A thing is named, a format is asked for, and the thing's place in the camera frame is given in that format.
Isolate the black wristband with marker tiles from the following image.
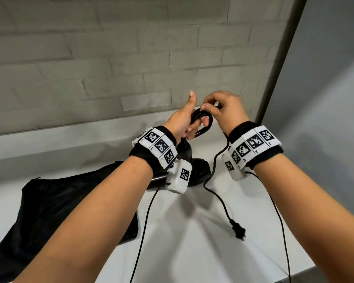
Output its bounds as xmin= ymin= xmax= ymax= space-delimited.
xmin=227 ymin=121 xmax=284 ymax=170
xmin=129 ymin=125 xmax=179 ymax=170

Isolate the person's right hand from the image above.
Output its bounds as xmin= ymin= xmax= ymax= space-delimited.
xmin=200 ymin=90 xmax=251 ymax=136

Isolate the person's left hand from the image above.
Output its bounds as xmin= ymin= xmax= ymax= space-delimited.
xmin=162 ymin=90 xmax=203 ymax=145

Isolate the black fabric pouch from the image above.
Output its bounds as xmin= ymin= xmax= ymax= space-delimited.
xmin=0 ymin=161 xmax=139 ymax=283

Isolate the person's left forearm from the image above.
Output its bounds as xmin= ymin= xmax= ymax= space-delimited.
xmin=13 ymin=156 xmax=154 ymax=283

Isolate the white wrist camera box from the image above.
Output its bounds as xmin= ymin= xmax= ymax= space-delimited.
xmin=221 ymin=153 xmax=248 ymax=182
xmin=164 ymin=159 xmax=193 ymax=194

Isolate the black hair dryer cord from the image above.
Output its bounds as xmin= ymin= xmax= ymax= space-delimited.
xmin=190 ymin=106 xmax=247 ymax=241

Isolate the black hair dryer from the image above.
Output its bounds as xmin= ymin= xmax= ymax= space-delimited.
xmin=146 ymin=138 xmax=212 ymax=191

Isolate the dark corner post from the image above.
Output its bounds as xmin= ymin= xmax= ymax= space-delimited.
xmin=255 ymin=0 xmax=309 ymax=125

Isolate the thin black camera cable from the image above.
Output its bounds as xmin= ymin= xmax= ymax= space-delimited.
xmin=244 ymin=171 xmax=293 ymax=283
xmin=129 ymin=182 xmax=171 ymax=283

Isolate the person's right forearm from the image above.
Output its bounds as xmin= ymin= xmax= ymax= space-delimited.
xmin=253 ymin=153 xmax=354 ymax=283

